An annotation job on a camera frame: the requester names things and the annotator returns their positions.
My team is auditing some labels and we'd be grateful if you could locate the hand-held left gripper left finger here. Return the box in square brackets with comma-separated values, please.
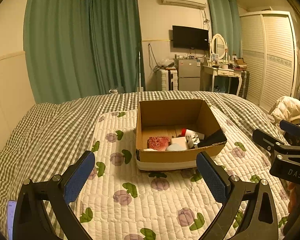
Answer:
[12, 150, 96, 240]

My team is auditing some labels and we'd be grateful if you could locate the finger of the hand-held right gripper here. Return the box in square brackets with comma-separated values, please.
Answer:
[279, 119, 300, 145]
[252, 129, 286, 153]

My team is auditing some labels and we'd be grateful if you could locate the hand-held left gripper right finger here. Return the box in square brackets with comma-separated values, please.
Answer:
[195, 151, 279, 240]

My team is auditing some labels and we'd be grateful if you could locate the black remote control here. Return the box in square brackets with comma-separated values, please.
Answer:
[199, 129, 227, 148]

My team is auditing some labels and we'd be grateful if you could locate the light blue case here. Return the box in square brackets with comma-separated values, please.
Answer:
[165, 144, 188, 152]

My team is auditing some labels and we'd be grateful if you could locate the white square box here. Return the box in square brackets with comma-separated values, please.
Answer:
[170, 137, 188, 145]

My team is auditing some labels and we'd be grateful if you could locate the red-capped white bottle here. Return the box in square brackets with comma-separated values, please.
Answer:
[181, 128, 198, 137]

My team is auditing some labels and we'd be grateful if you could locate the brown cardboard box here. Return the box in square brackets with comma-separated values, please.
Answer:
[135, 99, 228, 172]

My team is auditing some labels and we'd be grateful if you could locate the red patterned box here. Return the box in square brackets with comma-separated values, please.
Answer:
[148, 136, 170, 152]

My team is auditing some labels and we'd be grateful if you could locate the person's right hand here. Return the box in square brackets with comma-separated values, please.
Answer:
[288, 182, 300, 213]

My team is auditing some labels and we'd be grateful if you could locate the white puffer jacket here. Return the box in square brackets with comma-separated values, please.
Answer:
[269, 96, 300, 125]

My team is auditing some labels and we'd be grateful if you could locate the floral quilted mat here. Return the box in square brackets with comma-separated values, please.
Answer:
[74, 109, 290, 240]

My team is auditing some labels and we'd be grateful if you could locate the dark suitcase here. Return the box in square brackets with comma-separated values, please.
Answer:
[240, 70, 250, 99]

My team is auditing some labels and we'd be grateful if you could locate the white louvred wardrobe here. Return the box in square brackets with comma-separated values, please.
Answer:
[239, 10, 297, 113]

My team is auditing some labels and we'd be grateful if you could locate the white dressing table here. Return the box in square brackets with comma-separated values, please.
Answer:
[200, 64, 248, 97]

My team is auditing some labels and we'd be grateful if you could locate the smartphone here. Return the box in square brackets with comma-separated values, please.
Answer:
[6, 200, 17, 239]

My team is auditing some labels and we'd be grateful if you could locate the small grey fridge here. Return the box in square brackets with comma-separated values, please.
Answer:
[174, 58, 202, 92]

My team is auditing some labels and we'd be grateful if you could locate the oval white mirror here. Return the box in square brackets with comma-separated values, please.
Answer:
[210, 34, 227, 60]

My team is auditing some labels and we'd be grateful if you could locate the white suitcase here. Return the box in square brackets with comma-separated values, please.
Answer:
[156, 69, 178, 91]

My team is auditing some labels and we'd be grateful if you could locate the green curtain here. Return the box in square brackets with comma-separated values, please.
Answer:
[206, 0, 242, 56]
[24, 0, 94, 104]
[86, 0, 146, 95]

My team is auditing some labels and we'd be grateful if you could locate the white pole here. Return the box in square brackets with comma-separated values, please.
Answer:
[137, 42, 144, 92]

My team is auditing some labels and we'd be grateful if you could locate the black wall television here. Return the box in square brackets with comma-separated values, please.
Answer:
[172, 25, 209, 51]

